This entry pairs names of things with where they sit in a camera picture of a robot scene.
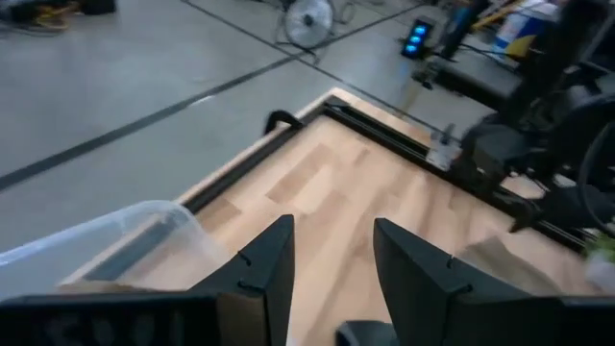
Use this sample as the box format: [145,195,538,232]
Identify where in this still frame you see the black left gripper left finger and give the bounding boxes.
[188,213,296,346]

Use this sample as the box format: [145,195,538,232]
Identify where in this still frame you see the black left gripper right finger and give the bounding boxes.
[373,217,566,346]

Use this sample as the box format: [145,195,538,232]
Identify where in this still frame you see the clear plastic container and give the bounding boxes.
[0,199,233,302]

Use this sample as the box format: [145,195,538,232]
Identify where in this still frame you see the black clamp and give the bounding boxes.
[262,109,306,137]

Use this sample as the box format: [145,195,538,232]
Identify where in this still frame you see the black device blue lights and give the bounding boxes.
[400,15,437,62]

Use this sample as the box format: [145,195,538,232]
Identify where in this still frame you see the white floor fan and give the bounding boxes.
[283,0,335,50]

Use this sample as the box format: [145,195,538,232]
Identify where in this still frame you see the black metal table frame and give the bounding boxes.
[180,94,593,255]

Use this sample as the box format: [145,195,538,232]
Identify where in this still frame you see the yellow black cable pile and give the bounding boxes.
[0,0,117,34]

